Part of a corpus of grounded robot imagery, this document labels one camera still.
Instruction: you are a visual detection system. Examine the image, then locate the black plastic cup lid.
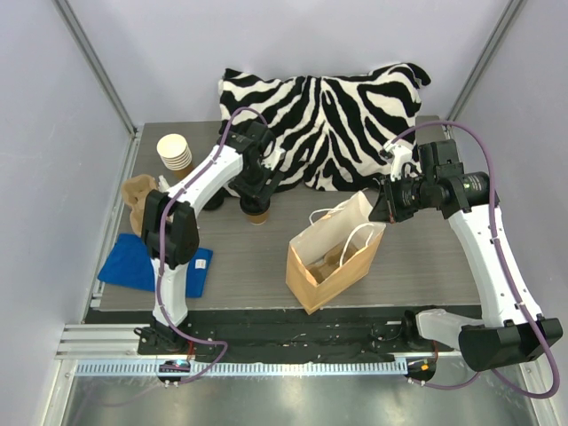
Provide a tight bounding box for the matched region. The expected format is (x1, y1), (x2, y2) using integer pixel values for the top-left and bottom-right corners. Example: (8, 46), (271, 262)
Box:
(240, 197), (271, 216)

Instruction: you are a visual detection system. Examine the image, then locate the brown paper coffee cup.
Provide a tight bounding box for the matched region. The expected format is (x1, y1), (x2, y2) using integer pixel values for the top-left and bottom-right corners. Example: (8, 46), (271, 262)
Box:
(246, 210), (270, 225)

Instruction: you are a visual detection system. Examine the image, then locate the brown paper takeout bag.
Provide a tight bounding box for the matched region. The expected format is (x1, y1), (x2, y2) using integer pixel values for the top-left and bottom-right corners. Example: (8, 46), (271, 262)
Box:
(286, 191), (386, 314)

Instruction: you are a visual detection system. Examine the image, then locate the single cardboard cup carrier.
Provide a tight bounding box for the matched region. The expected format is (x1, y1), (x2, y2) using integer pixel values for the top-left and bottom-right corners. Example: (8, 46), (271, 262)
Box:
(306, 249), (342, 284)

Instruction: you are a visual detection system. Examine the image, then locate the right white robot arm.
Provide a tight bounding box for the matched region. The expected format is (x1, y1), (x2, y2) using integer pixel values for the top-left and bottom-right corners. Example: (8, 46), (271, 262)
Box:
(369, 139), (564, 372)

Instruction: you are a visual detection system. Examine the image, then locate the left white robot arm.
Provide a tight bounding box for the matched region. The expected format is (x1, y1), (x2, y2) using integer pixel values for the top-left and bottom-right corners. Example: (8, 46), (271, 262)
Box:
(135, 121), (283, 354)

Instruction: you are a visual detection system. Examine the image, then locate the stack of black lids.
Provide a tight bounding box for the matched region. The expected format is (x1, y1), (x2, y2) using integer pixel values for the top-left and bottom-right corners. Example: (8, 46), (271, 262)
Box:
(203, 195), (225, 211)

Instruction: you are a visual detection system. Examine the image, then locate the stack of paper cups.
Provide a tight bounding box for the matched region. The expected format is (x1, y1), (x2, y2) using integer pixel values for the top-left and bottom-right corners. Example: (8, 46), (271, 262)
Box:
(156, 133), (193, 181)

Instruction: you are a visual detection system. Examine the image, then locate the white paper straws bundle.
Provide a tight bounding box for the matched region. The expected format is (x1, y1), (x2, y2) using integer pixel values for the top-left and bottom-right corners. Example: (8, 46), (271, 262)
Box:
(158, 175), (170, 192)

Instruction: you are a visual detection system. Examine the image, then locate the zebra print pillow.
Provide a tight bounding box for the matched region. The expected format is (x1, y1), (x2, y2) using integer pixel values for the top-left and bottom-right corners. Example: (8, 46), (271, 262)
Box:
(218, 62), (431, 192)

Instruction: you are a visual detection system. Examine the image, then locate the blue folded cloth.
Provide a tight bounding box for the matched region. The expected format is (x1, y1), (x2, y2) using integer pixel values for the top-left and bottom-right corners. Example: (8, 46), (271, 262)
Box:
(97, 233), (213, 298)

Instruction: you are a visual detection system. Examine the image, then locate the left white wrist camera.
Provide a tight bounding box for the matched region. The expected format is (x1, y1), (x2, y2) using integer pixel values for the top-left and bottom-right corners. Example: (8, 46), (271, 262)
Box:
(261, 147), (286, 170)

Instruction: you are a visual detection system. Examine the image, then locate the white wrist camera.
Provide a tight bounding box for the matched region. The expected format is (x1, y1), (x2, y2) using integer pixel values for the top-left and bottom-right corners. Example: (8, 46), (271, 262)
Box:
(380, 141), (414, 182)
(261, 147), (286, 170)

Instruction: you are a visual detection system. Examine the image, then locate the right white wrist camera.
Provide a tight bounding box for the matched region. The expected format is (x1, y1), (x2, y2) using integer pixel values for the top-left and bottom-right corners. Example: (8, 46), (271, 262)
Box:
(380, 141), (414, 182)

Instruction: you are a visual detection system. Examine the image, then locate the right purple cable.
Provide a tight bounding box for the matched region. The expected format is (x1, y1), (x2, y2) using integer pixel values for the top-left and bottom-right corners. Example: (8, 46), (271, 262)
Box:
(383, 121), (561, 398)

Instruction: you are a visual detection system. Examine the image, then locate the white slotted cable duct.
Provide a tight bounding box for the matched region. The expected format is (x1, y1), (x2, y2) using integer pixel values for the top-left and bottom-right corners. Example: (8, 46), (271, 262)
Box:
(75, 359), (407, 377)

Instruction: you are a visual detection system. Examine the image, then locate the aluminium frame rail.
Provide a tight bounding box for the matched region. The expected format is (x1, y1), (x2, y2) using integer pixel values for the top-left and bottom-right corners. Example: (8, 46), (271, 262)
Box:
(56, 324), (139, 359)

